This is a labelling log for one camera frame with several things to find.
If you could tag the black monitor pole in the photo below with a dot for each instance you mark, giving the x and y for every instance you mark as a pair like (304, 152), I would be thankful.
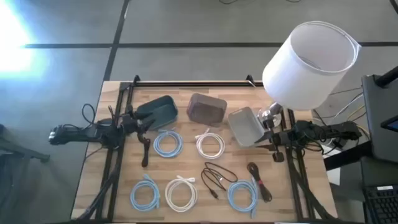
(387, 77)

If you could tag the dark grey computer cart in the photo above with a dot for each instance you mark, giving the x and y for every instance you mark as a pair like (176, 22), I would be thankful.
(379, 124)

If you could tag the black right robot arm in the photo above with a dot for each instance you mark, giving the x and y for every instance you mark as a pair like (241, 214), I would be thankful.
(326, 130)

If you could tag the black metal table frame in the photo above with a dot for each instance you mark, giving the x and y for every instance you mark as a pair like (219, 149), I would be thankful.
(192, 84)

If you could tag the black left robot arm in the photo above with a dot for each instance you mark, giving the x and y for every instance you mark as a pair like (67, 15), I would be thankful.
(81, 134)

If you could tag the dark green plastic bin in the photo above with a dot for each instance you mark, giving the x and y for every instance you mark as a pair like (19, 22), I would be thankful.
(164, 112)

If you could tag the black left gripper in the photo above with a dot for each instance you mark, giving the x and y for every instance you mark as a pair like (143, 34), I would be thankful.
(130, 123)

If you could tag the brown translucent plastic bin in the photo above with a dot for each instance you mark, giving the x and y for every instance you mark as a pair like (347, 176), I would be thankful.
(206, 109)

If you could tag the white paper sheet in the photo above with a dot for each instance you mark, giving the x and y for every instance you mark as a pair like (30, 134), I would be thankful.
(333, 174)

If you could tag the small lit screen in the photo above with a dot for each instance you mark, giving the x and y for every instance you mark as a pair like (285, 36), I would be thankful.
(392, 124)

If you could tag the white plastic bin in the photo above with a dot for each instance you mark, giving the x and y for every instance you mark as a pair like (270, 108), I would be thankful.
(245, 127)

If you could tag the table lamp white shade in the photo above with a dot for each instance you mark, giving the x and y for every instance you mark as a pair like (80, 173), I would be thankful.
(308, 68)

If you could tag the black keyboard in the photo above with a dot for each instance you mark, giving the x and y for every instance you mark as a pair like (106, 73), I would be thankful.
(382, 205)

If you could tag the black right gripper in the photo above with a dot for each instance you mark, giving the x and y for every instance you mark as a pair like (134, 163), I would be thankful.
(273, 137)

